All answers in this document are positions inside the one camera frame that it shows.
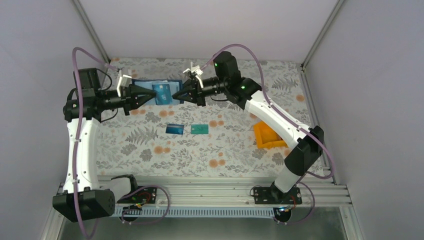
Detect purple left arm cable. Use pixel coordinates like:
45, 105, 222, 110
72, 46, 118, 240

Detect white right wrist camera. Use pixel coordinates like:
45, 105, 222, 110
183, 61, 204, 89

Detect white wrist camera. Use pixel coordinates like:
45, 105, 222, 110
116, 68, 133, 97
183, 61, 204, 89

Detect blue leather card holder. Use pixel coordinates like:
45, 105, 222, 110
132, 79, 184, 106

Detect dark blue credit card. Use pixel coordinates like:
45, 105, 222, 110
152, 84, 173, 105

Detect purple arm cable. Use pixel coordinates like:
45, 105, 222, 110
72, 46, 118, 240
200, 43, 336, 180

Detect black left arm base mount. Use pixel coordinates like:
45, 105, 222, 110
106, 174, 158, 205

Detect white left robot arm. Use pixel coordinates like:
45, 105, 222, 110
52, 68, 157, 223

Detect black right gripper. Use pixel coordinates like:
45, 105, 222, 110
172, 76, 228, 106

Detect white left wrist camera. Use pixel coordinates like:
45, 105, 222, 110
116, 68, 133, 97

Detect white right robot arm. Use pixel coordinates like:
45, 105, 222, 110
172, 51, 324, 204

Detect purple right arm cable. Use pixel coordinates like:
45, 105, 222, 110
200, 43, 336, 180

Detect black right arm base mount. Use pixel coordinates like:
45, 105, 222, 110
249, 185, 303, 205

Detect teal credit card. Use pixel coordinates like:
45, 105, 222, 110
190, 124, 209, 135

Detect yellow plastic bin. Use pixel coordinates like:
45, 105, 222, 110
253, 121, 288, 149

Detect aluminium rail base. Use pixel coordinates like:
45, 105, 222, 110
113, 176, 352, 219

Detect floral table cloth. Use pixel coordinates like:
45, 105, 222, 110
96, 57, 313, 177

